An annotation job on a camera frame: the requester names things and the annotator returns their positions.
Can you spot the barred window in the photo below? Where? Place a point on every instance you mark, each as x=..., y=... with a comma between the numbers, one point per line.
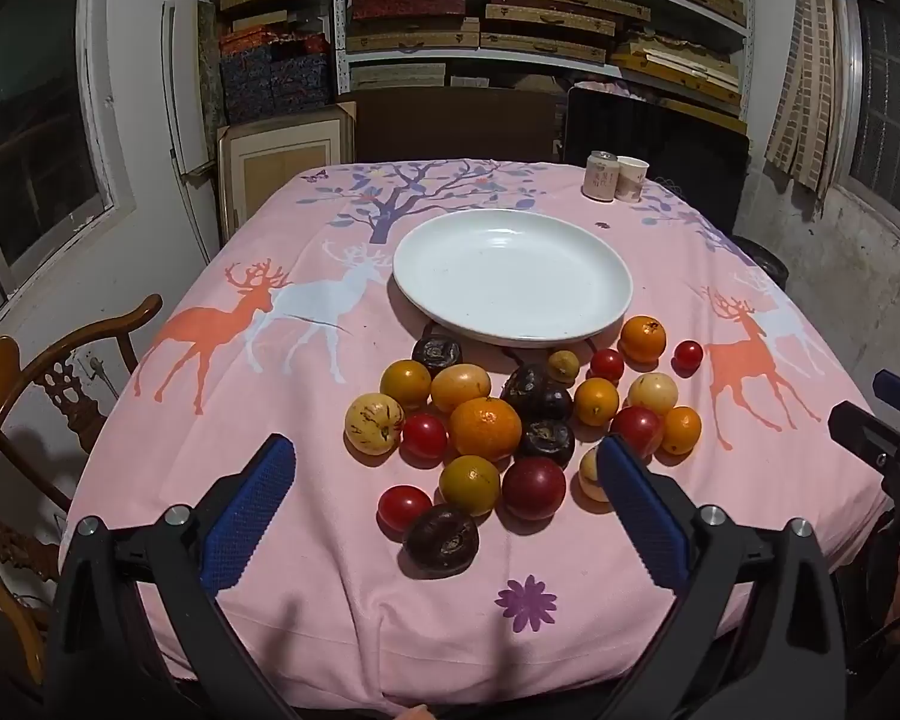
x=892, y=105

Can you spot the mottled grey slab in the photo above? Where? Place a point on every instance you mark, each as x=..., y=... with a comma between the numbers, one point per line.
x=211, y=75

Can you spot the pale yellow round fruit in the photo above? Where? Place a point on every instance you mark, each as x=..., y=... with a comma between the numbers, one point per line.
x=589, y=474

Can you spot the person's dark clothing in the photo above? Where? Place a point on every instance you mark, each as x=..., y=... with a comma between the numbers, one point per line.
x=877, y=652

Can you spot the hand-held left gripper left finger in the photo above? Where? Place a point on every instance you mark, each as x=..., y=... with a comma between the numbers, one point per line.
x=247, y=517

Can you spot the white framed window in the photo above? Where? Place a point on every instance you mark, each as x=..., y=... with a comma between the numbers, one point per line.
x=22, y=127

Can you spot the yellow-orange round fruit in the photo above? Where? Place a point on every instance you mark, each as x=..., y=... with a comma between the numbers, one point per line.
x=405, y=384

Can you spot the striped pepino melon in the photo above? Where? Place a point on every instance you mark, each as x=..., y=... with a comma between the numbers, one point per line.
x=373, y=424

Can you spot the pink deer print tablecloth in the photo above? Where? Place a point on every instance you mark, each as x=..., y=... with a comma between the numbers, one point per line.
x=345, y=615

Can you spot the dark brown board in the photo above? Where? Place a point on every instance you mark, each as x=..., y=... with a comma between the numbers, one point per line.
x=450, y=127

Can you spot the framed light wooden panel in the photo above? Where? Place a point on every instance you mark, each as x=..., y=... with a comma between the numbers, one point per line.
x=285, y=165

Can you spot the person's left hand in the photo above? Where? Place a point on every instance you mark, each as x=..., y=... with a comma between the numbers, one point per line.
x=418, y=713

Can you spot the black flat screen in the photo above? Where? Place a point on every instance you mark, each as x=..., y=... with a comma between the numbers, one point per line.
x=682, y=157

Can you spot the large orange mandarin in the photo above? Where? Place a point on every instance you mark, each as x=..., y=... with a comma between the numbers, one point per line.
x=485, y=429

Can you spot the yellow-green round fruit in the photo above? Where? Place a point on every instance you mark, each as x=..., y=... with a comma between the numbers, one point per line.
x=470, y=484

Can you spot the white round plate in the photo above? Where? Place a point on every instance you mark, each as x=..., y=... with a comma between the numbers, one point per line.
x=510, y=277

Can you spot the dark red plum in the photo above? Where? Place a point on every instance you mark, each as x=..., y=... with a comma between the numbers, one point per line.
x=534, y=488

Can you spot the white leaning strip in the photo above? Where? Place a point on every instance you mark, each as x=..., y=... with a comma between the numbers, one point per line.
x=176, y=127

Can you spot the stack of blue patterned boxes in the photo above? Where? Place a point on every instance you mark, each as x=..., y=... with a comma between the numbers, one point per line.
x=270, y=82

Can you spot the small yellow-green fruit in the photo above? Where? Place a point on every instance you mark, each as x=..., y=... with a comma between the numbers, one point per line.
x=563, y=365

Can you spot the small orange mandarin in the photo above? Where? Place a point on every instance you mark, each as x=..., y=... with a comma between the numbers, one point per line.
x=596, y=401
x=680, y=430

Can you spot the beige drink can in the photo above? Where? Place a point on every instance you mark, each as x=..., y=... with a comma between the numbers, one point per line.
x=600, y=178

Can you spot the beige paper cup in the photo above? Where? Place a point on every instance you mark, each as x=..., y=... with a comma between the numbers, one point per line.
x=633, y=180

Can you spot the stack of woven tan boxes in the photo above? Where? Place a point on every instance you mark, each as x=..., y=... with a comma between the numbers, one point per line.
x=547, y=19

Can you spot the white metal shelf rack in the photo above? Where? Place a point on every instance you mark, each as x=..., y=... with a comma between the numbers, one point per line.
x=340, y=15

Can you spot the beige patterned curtain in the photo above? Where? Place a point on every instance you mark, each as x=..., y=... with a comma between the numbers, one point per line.
x=806, y=75

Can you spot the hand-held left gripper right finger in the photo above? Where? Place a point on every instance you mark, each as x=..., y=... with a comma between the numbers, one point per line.
x=645, y=517

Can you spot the small red cherry tomato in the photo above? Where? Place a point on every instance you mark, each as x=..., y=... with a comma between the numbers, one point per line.
x=688, y=356

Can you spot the black round object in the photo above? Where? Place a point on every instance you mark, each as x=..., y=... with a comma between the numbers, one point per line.
x=761, y=259

